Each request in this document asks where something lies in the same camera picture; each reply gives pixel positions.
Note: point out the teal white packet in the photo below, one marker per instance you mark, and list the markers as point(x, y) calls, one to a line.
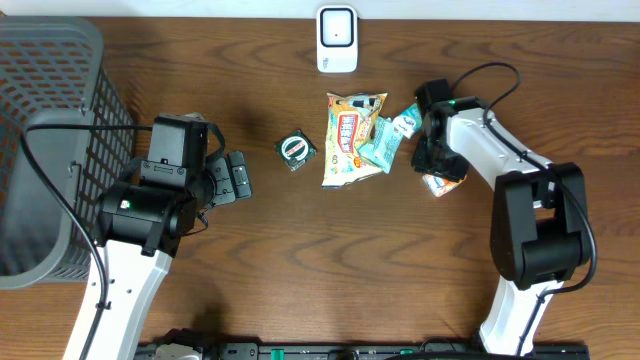
point(408, 122)

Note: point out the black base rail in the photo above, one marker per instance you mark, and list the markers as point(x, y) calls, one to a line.
point(187, 344)

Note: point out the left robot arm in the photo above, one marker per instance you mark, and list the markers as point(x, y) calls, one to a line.
point(139, 227)

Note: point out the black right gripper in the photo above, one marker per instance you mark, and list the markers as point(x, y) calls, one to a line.
point(456, 171)

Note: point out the large orange white snack bag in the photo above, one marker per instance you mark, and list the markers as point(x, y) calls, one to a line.
point(350, 123)

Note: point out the green snack packet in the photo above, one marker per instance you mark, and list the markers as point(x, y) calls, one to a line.
point(380, 150)

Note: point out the white barcode scanner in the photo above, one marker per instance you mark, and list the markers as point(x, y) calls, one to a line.
point(337, 39)

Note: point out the dark green Zam-Buk box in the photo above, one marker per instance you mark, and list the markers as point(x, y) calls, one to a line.
point(295, 150)

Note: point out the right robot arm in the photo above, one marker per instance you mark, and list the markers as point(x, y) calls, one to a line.
point(539, 233)

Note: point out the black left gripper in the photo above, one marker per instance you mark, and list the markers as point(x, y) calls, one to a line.
point(228, 172)

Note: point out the orange red snack packet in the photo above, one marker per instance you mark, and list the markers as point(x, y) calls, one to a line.
point(439, 186)

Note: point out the black plastic mesh basket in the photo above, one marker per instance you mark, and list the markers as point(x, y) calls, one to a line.
point(57, 95)

